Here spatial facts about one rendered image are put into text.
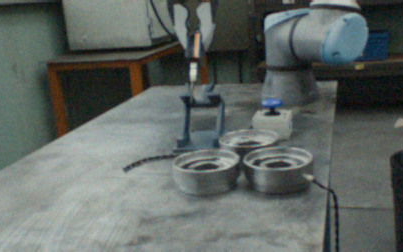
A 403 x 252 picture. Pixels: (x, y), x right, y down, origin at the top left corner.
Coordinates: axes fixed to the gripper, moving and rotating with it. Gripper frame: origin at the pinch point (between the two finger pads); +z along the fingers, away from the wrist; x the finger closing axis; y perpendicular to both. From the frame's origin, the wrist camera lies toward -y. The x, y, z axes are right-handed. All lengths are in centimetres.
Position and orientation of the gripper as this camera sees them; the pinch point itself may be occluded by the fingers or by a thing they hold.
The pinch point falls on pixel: (195, 45)
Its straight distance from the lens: 97.7
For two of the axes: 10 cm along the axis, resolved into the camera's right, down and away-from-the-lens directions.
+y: 2.4, -2.7, 9.3
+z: 0.8, 9.6, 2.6
